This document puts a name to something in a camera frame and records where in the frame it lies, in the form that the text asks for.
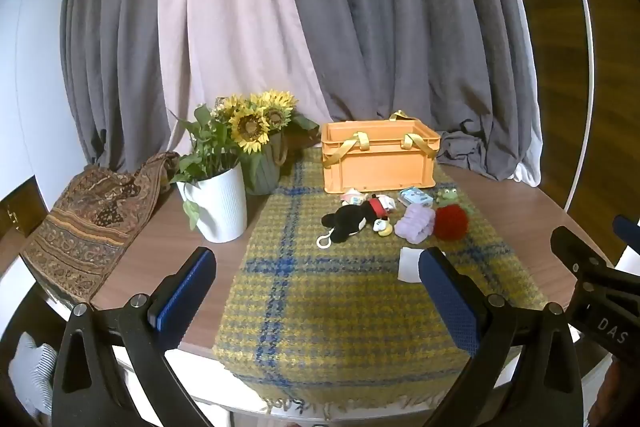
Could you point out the orange plastic crate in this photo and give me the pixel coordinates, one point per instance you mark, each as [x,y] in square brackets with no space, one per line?
[377,164]

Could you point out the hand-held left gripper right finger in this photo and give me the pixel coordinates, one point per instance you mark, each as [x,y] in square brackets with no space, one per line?
[450,302]

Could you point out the red pompom ball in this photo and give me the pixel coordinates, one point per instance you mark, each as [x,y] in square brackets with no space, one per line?
[451,222]

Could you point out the black mouse plush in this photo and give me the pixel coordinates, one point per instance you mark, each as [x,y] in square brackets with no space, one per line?
[350,219]

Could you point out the pink curtain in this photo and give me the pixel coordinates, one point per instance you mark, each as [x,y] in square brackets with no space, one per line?
[230,17]

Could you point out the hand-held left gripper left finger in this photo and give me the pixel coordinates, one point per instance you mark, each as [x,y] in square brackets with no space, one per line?
[185,294]

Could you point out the small pink white toy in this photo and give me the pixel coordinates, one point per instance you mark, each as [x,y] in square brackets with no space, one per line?
[352,197]

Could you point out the grey-green vase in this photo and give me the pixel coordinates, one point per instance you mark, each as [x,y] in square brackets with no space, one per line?
[262,174]

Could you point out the blue tissue packet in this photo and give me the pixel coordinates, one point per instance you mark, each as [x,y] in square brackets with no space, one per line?
[415,197]

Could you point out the white striped cloth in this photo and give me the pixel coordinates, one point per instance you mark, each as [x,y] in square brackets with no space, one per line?
[35,372]

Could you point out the white paper card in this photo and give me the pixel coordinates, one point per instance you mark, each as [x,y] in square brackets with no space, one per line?
[409,264]

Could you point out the green frog toy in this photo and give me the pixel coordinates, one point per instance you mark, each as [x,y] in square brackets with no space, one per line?
[446,198]

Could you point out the green leafy plant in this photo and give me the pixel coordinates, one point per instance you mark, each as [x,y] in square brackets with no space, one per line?
[205,147]

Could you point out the yellow plaid blanket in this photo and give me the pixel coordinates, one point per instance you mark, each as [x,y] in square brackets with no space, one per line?
[325,317]

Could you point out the sunflower bouquet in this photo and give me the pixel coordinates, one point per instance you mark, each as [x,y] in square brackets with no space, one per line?
[250,127]

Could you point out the purple fluffy scrunchie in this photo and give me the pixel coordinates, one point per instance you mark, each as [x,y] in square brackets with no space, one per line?
[414,223]

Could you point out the white ribbed pot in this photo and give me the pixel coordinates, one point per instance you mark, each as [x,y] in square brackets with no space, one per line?
[220,207]

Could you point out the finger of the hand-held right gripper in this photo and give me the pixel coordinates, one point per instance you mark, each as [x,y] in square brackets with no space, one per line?
[575,249]
[629,229]

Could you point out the grey curtain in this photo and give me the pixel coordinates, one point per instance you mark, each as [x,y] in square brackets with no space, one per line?
[410,17]
[115,57]

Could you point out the brown patterned cloth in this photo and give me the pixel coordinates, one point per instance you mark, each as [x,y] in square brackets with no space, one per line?
[85,222]

